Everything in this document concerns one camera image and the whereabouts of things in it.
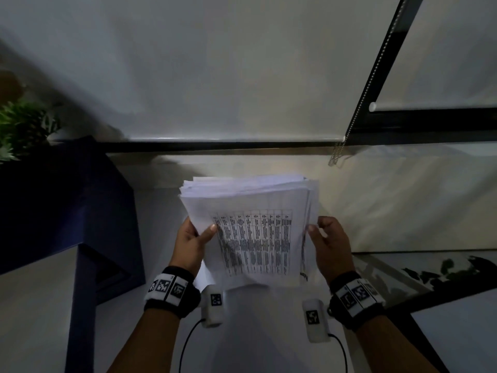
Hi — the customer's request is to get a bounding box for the person's right hand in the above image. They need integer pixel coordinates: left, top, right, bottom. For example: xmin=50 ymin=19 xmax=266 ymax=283
xmin=307 ymin=216 xmax=356 ymax=286

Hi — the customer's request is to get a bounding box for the person's left hand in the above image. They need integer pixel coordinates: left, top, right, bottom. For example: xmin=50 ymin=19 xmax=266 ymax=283
xmin=169 ymin=217 xmax=218 ymax=280

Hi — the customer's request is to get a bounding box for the stack of printed white papers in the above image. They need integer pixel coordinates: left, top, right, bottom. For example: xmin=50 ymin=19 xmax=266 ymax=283
xmin=178 ymin=173 xmax=321 ymax=289

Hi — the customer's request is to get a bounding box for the person's left forearm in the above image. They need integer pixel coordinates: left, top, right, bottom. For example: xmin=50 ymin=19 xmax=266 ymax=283
xmin=104 ymin=306 xmax=182 ymax=373

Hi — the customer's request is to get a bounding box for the person's right forearm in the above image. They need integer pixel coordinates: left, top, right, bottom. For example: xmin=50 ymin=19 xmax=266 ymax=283
xmin=354 ymin=312 xmax=441 ymax=373

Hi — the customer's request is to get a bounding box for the black wristband with marker tags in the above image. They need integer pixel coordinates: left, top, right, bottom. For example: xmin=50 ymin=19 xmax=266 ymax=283
xmin=327 ymin=270 xmax=386 ymax=333
xmin=143 ymin=266 xmax=201 ymax=319

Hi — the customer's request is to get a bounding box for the dark blue cabinet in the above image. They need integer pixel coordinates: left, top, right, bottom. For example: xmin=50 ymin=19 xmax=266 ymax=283
xmin=0 ymin=135 xmax=147 ymax=373

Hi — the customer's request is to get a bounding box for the wide white roller blind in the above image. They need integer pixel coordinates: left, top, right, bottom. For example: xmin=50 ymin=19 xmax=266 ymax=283
xmin=0 ymin=0 xmax=405 ymax=143

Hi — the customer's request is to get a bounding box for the green potted plant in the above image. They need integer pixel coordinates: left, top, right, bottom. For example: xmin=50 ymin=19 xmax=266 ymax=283
xmin=0 ymin=100 xmax=62 ymax=164

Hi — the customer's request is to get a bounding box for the narrow white roller blind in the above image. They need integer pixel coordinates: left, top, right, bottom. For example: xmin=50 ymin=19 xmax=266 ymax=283
xmin=369 ymin=0 xmax=497 ymax=112

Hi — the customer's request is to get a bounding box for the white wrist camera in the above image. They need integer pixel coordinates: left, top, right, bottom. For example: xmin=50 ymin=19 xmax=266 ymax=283
xmin=302 ymin=299 xmax=331 ymax=343
xmin=200 ymin=285 xmax=225 ymax=329

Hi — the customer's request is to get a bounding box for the black camera cable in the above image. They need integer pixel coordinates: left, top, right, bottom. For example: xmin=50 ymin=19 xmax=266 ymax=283
xmin=328 ymin=333 xmax=349 ymax=373
xmin=179 ymin=318 xmax=205 ymax=373

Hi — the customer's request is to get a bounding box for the glass table with black frame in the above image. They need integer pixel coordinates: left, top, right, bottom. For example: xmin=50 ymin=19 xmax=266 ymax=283
xmin=350 ymin=250 xmax=497 ymax=373

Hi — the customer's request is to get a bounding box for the black window frame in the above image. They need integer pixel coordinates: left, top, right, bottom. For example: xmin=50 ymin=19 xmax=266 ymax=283
xmin=104 ymin=0 xmax=497 ymax=154

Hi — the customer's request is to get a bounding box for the metal bead chain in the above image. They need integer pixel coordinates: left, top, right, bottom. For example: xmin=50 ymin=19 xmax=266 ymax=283
xmin=328 ymin=0 xmax=409 ymax=168

